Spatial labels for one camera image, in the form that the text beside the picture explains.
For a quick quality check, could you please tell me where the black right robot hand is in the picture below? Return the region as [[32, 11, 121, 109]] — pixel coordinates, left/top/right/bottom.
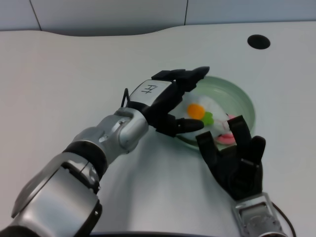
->
[[195, 115, 267, 201]]

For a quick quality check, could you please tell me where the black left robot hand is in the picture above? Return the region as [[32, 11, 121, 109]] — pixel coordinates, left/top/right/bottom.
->
[[127, 66, 211, 138]]

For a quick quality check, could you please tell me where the white rabbit doll with carrot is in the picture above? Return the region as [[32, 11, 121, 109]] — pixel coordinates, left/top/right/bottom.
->
[[170, 90, 237, 145]]

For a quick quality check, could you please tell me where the green round plate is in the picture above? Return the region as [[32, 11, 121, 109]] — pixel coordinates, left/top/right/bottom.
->
[[172, 74, 256, 150]]

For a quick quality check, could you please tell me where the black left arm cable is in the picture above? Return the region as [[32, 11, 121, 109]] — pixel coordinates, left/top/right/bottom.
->
[[120, 88, 132, 109]]

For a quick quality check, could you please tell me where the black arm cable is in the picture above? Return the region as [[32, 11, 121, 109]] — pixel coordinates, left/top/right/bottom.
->
[[120, 88, 132, 109], [270, 199, 296, 237]]

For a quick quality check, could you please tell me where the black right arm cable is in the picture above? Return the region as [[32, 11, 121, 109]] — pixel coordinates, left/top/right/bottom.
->
[[270, 199, 296, 237]]

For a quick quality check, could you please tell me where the black table cable grommet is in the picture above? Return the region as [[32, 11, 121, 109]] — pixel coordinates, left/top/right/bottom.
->
[[247, 34, 271, 50]]

